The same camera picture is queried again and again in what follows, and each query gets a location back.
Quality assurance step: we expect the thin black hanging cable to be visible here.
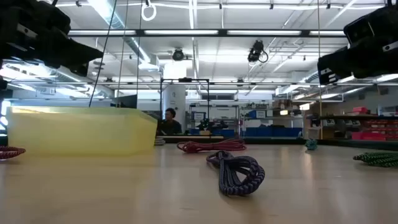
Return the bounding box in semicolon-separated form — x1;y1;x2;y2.
88;0;118;108

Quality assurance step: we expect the blue storage bin white label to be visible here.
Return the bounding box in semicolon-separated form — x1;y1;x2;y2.
248;109;267;119

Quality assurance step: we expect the green braided USB-C cable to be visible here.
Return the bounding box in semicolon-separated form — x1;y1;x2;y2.
353;151;398;168

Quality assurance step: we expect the white building column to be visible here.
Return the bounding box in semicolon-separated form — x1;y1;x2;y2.
162;62;187;133

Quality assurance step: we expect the dark computer monitor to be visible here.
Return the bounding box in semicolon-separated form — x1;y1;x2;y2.
111;94;138;110

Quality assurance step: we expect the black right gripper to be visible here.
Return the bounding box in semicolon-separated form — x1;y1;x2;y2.
317;4;398;85

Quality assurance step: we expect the metal storage shelf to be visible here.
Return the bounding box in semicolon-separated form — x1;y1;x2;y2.
239;99;307;139

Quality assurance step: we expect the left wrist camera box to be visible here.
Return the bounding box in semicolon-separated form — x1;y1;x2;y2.
39;1;72;35

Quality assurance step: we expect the person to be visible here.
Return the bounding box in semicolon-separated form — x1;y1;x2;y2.
157;107;183;136

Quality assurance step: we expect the red braided USB-C cable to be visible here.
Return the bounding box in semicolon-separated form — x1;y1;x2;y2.
176;139;248;154
0;145;27;161

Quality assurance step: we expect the black overhead camera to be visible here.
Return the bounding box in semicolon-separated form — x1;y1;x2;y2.
247;39;269;63

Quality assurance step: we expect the white hanging cable loop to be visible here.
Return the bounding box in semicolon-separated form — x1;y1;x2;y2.
141;0;157;22

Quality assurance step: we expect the black metal table frame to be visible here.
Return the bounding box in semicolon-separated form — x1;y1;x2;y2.
155;135;398;152

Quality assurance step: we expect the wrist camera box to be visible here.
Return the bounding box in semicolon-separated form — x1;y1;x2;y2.
343;14;376;46
39;1;72;35

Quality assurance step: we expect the overhead LED light bar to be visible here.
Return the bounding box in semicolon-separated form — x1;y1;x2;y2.
67;29;346;39

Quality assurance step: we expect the round black ceiling fixture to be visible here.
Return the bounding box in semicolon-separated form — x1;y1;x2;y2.
172;47;185;62

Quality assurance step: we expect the yellow translucent plastic bin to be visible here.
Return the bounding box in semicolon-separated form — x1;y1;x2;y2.
6;106;159;156

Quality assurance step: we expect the dark purple braided USB-C cable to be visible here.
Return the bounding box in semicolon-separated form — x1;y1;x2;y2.
206;150;266;197

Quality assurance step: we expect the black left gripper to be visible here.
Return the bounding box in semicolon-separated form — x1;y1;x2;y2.
0;0;103;77

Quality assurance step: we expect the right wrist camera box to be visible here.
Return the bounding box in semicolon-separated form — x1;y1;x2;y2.
343;14;376;46

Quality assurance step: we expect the black metal frame stand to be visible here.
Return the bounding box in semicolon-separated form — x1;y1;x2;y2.
159;77;211;138

